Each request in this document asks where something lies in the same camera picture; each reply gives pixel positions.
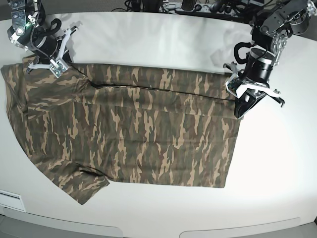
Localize camouflage T-shirt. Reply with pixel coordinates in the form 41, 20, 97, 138
0, 58, 240, 204

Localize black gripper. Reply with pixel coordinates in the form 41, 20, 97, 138
234, 56, 272, 119
32, 34, 66, 63

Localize background cables and equipment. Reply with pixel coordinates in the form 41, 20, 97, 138
111, 0, 273, 19

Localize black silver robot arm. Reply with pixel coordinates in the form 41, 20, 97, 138
226, 0, 317, 119
7, 0, 65, 64

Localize white label plate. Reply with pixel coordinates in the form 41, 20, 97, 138
0, 190, 26, 213

